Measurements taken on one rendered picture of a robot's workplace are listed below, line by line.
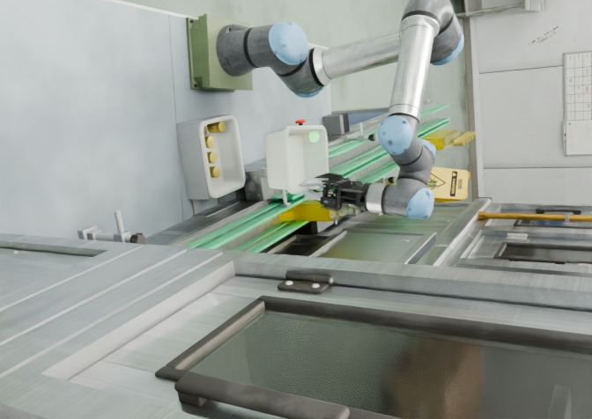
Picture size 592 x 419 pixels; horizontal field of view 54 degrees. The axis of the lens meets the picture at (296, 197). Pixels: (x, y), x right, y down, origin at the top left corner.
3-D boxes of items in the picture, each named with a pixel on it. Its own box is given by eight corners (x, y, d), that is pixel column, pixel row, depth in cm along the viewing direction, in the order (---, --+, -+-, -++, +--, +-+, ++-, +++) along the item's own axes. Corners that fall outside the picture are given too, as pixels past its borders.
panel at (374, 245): (172, 358, 130) (301, 385, 113) (169, 346, 130) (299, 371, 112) (343, 235, 205) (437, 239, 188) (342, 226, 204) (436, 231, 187)
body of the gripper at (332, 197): (318, 179, 145) (362, 184, 139) (334, 174, 152) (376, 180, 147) (317, 209, 147) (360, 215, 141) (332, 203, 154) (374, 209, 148)
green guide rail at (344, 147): (268, 177, 180) (290, 177, 176) (268, 173, 180) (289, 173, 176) (435, 106, 325) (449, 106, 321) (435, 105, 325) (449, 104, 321)
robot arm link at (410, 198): (438, 194, 141) (430, 225, 139) (395, 188, 147) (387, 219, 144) (431, 180, 135) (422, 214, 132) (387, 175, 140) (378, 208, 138)
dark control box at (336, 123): (323, 135, 240) (341, 135, 235) (321, 116, 238) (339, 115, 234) (332, 132, 247) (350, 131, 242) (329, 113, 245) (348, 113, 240)
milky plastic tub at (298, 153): (256, 128, 148) (285, 125, 144) (300, 127, 167) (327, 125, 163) (261, 194, 150) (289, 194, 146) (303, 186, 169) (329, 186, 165)
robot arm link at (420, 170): (428, 130, 136) (418, 172, 133) (441, 152, 145) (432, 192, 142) (397, 129, 140) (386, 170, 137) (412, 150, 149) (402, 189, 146)
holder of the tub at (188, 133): (190, 216, 170) (211, 217, 166) (175, 124, 164) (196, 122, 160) (225, 202, 184) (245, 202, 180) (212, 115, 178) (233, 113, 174)
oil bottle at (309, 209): (279, 220, 187) (338, 223, 176) (277, 203, 186) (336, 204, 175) (288, 215, 192) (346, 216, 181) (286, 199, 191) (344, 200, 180)
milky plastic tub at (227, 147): (188, 200, 168) (211, 200, 164) (175, 123, 163) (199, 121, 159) (225, 186, 183) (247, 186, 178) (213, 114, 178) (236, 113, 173)
